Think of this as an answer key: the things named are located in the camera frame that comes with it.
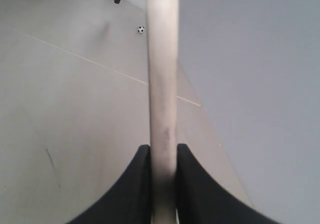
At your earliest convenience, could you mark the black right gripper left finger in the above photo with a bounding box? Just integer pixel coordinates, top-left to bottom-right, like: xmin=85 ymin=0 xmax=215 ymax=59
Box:
xmin=67 ymin=145 xmax=154 ymax=224

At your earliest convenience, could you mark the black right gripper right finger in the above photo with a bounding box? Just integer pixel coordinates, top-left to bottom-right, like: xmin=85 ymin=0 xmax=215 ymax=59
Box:
xmin=176 ymin=143 xmax=276 ymax=224

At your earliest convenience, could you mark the white wooden paint brush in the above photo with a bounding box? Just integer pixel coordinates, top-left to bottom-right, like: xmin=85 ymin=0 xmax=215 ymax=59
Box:
xmin=146 ymin=0 xmax=179 ymax=224

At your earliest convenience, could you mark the small black white ball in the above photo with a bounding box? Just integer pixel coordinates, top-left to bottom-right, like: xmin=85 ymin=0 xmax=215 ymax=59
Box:
xmin=137 ymin=26 xmax=145 ymax=33

